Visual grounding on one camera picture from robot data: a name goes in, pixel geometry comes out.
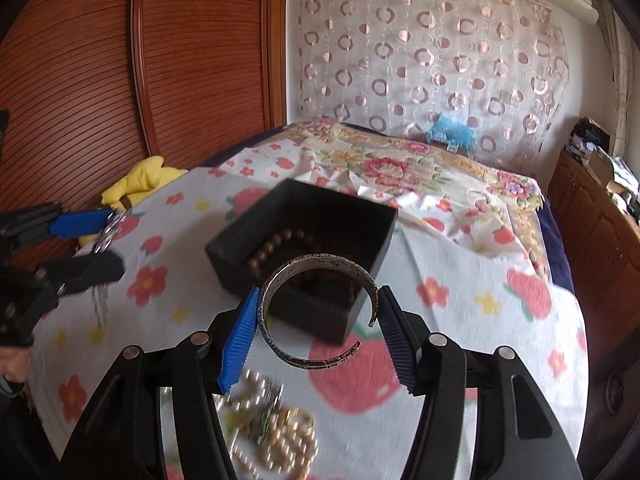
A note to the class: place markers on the blue plush toy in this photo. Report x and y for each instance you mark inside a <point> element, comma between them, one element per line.
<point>450,132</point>

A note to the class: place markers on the black jewelry box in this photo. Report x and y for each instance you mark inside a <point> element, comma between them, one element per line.
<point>300,200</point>

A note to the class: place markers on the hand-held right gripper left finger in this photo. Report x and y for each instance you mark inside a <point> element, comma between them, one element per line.
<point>240,340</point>

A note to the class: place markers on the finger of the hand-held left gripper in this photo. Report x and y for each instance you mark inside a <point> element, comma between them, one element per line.
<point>80,223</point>
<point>95,270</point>

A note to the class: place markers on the wooden wardrobe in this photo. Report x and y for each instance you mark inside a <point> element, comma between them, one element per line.
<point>200,60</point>

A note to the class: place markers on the pile of boxes and papers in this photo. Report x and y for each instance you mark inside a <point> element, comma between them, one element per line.
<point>600,155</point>

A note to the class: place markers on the yellow plush toy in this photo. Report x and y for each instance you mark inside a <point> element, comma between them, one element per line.
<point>145,175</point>

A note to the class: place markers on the strawberry print cloth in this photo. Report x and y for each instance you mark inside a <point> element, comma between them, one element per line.
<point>450,360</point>

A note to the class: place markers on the circle pattern sheer curtain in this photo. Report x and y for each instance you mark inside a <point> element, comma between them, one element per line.
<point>430,60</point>

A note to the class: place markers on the wooden cabinet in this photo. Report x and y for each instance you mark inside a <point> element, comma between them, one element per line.
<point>590,220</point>

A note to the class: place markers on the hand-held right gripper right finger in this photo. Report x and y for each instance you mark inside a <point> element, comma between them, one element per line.
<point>400,350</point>

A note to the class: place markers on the floral bed sheet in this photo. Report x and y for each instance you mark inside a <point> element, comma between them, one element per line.
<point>390,165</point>

